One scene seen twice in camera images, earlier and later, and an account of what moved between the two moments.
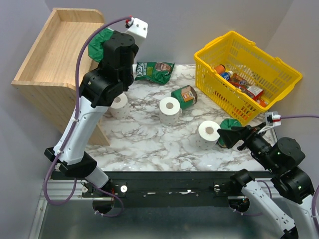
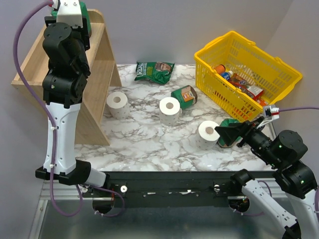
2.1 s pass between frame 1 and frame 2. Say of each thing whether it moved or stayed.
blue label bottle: stayed
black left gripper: moved
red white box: stayed
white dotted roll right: stayed
